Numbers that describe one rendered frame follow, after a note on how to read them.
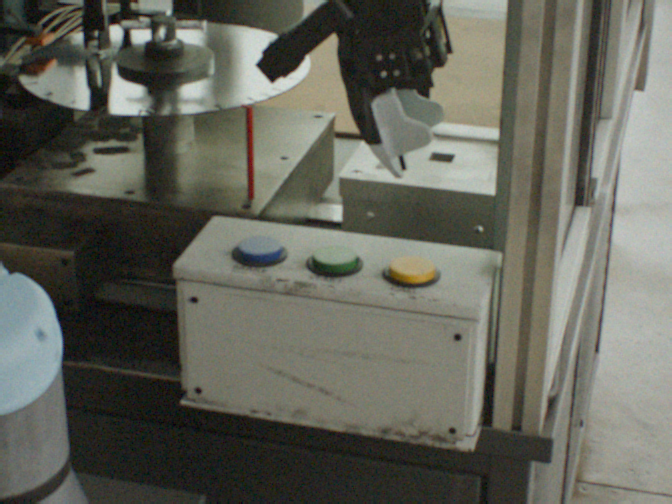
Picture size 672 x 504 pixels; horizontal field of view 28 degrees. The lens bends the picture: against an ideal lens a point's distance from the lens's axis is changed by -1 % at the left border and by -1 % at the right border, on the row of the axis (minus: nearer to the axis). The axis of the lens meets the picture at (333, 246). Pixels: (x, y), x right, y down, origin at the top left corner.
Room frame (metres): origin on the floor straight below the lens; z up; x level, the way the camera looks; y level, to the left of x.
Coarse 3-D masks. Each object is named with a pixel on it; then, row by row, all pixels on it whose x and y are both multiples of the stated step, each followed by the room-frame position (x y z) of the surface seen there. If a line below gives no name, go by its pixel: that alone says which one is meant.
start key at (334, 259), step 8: (320, 248) 1.09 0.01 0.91; (328, 248) 1.09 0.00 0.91; (336, 248) 1.09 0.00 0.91; (344, 248) 1.09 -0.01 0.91; (320, 256) 1.08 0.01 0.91; (328, 256) 1.08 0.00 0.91; (336, 256) 1.08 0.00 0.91; (344, 256) 1.08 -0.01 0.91; (352, 256) 1.08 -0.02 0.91; (320, 264) 1.07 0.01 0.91; (328, 264) 1.06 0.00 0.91; (336, 264) 1.06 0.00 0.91; (344, 264) 1.06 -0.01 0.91; (352, 264) 1.07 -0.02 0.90; (336, 272) 1.06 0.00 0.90
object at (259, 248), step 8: (248, 240) 1.11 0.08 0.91; (256, 240) 1.11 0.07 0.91; (264, 240) 1.11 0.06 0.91; (272, 240) 1.11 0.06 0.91; (240, 248) 1.09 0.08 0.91; (248, 248) 1.09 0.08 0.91; (256, 248) 1.09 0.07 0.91; (264, 248) 1.09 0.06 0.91; (272, 248) 1.09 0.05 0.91; (280, 248) 1.09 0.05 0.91; (240, 256) 1.09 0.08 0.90; (248, 256) 1.08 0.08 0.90; (256, 256) 1.08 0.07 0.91; (264, 256) 1.08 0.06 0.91; (272, 256) 1.08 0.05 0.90; (280, 256) 1.09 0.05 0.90
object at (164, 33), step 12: (168, 12) 1.52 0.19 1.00; (132, 24) 1.48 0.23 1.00; (144, 24) 1.48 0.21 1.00; (156, 24) 1.47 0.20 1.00; (168, 24) 1.47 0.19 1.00; (180, 24) 1.48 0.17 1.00; (192, 24) 1.48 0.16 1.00; (204, 24) 1.48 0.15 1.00; (156, 36) 1.43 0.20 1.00; (168, 36) 1.47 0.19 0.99
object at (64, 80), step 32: (96, 32) 1.60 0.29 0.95; (128, 32) 1.60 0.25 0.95; (192, 32) 1.60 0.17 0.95; (224, 32) 1.60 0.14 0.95; (256, 32) 1.60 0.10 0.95; (32, 64) 1.47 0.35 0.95; (64, 64) 1.47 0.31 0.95; (96, 64) 1.48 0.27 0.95; (224, 64) 1.48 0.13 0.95; (64, 96) 1.37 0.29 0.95; (96, 96) 1.37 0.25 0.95; (128, 96) 1.37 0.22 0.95; (160, 96) 1.37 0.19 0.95; (192, 96) 1.37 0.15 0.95; (224, 96) 1.37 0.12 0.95; (256, 96) 1.37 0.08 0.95
